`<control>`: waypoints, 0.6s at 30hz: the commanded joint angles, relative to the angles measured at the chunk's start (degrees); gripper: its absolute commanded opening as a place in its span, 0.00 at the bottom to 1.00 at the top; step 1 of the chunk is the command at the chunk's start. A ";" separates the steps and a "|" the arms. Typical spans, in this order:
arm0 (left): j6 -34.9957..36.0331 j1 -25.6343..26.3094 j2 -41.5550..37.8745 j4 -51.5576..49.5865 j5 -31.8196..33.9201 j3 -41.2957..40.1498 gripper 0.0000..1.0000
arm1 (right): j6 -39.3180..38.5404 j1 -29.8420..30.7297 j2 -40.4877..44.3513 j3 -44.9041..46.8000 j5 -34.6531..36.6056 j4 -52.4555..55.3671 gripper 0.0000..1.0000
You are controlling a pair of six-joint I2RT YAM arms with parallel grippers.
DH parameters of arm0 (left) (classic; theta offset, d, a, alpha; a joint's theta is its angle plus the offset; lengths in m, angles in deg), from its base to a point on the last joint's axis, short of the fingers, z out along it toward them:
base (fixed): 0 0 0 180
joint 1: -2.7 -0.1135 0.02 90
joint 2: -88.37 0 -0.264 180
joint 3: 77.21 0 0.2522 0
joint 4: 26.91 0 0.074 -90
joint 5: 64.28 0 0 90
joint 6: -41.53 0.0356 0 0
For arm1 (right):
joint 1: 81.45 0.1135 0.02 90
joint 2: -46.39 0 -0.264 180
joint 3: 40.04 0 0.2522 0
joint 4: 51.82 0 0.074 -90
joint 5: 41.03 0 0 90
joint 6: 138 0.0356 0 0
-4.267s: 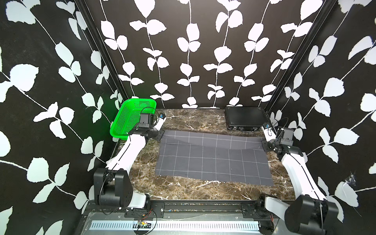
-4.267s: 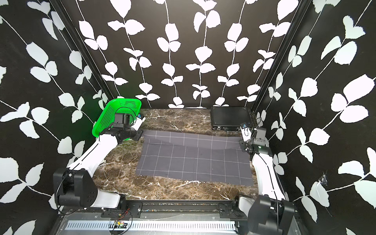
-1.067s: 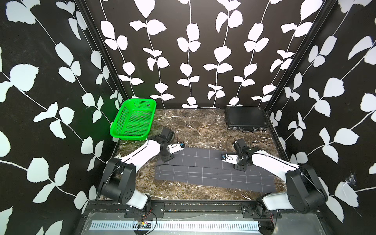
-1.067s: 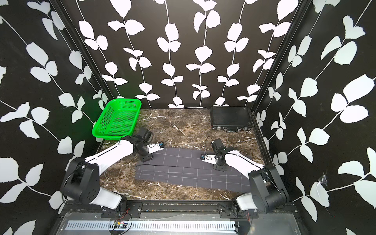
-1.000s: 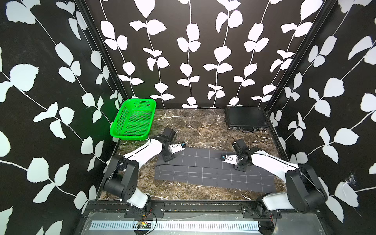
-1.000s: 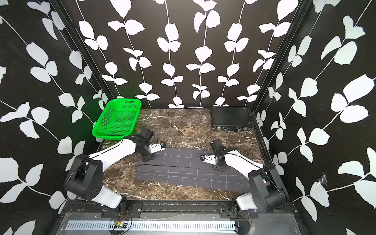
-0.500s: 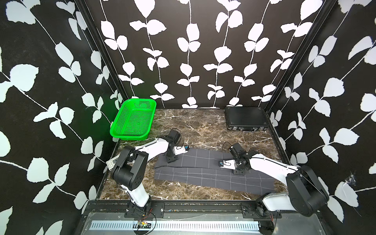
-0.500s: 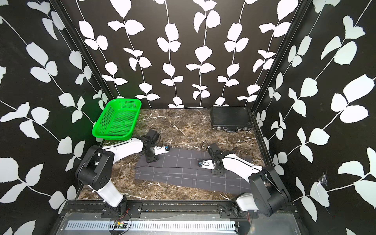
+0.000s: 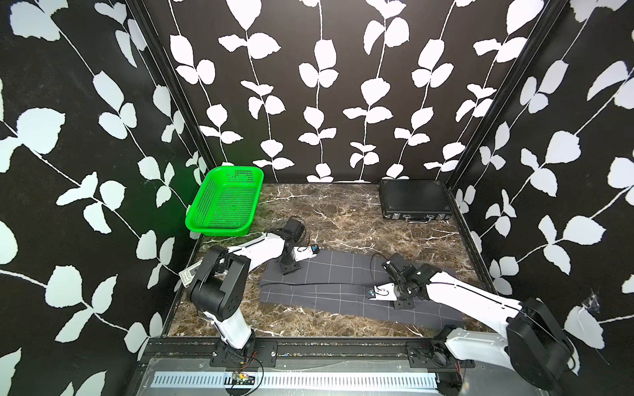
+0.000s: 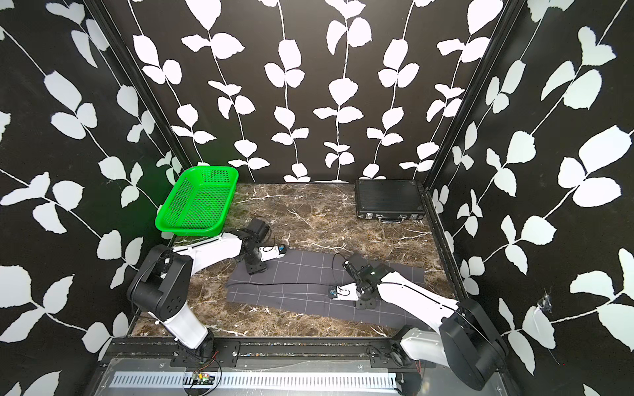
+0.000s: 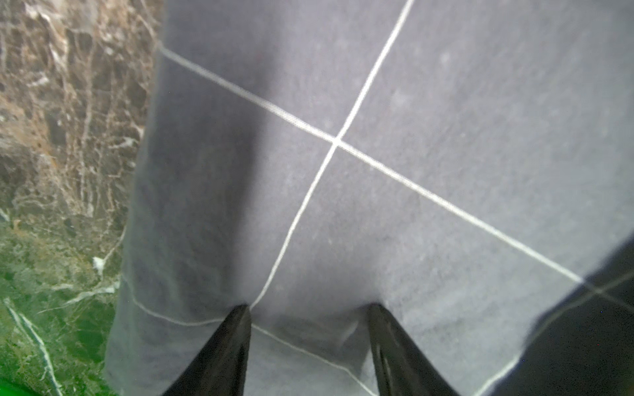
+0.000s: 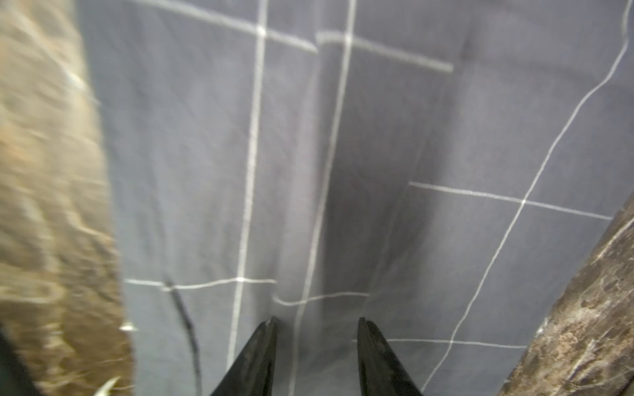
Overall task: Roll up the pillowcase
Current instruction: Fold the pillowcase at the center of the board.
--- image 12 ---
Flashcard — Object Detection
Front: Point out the grey checked pillowcase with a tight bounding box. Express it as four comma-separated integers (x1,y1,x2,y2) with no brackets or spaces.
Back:
76,1,633,395

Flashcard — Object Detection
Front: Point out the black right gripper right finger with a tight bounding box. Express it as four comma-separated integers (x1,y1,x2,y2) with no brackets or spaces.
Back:
357,318,423,396

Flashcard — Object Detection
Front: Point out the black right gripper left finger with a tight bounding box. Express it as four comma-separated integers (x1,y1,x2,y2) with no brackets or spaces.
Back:
211,317,277,396

